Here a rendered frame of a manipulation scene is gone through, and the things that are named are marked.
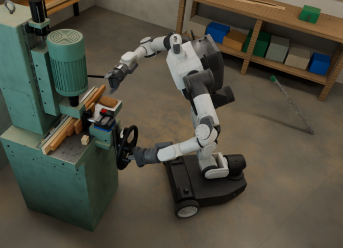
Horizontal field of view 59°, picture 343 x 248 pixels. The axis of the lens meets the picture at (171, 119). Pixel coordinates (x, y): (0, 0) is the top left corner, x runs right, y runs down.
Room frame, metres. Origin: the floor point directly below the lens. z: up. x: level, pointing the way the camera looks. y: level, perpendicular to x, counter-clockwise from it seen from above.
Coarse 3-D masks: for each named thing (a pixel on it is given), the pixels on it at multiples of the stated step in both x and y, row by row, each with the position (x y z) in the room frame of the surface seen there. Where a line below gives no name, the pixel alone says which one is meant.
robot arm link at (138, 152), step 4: (136, 148) 1.12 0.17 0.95; (140, 148) 1.14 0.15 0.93; (144, 148) 1.13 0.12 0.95; (148, 148) 1.12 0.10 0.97; (152, 148) 1.11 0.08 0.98; (136, 152) 1.11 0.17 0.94; (140, 152) 1.10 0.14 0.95; (144, 152) 1.10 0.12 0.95; (148, 152) 1.09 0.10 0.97; (136, 156) 1.09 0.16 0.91; (140, 156) 1.09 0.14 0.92; (144, 156) 1.07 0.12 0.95; (148, 156) 1.07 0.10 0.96; (136, 160) 1.09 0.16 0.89; (140, 160) 1.08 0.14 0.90; (144, 160) 1.07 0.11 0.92; (148, 160) 1.05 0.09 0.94; (140, 164) 1.07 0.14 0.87; (144, 164) 1.07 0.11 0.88
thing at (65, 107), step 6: (60, 102) 1.32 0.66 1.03; (66, 102) 1.32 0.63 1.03; (60, 108) 1.30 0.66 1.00; (66, 108) 1.29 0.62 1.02; (72, 108) 1.28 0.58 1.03; (78, 108) 1.29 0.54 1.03; (84, 108) 1.32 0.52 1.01; (66, 114) 1.29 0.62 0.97; (72, 114) 1.28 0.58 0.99; (78, 114) 1.27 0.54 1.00
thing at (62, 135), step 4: (100, 88) 1.62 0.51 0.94; (104, 88) 1.65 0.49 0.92; (96, 92) 1.57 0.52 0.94; (100, 92) 1.59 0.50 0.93; (92, 96) 1.52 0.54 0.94; (96, 96) 1.54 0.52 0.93; (92, 100) 1.49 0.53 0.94; (96, 100) 1.54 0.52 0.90; (88, 104) 1.44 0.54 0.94; (68, 124) 1.24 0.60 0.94; (64, 128) 1.20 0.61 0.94; (64, 132) 1.17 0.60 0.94; (60, 136) 1.14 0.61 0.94; (64, 136) 1.16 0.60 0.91; (56, 140) 1.10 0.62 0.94; (60, 140) 1.13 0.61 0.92; (52, 144) 1.07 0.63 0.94; (56, 144) 1.09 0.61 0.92; (52, 148) 1.06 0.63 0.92
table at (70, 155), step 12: (96, 108) 1.46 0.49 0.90; (120, 108) 1.55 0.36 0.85; (84, 132) 1.23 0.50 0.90; (120, 132) 1.33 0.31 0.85; (60, 144) 1.11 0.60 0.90; (72, 144) 1.12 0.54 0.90; (96, 144) 1.19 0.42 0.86; (108, 144) 1.19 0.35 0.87; (48, 156) 1.02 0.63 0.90; (60, 156) 1.03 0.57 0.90; (72, 156) 1.04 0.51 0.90; (84, 156) 1.08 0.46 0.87; (72, 168) 0.99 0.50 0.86
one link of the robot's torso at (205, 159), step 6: (210, 144) 1.52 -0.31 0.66; (216, 144) 1.54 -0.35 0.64; (198, 150) 1.64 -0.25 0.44; (204, 150) 1.51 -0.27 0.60; (210, 150) 1.52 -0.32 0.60; (198, 156) 1.65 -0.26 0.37; (204, 156) 1.51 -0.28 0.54; (210, 156) 1.53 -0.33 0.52; (198, 162) 1.67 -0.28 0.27; (204, 162) 1.57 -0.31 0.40; (210, 162) 1.58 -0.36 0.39; (204, 168) 1.57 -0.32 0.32; (210, 168) 1.56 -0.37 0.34; (216, 168) 1.58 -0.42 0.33; (204, 174) 1.55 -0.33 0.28
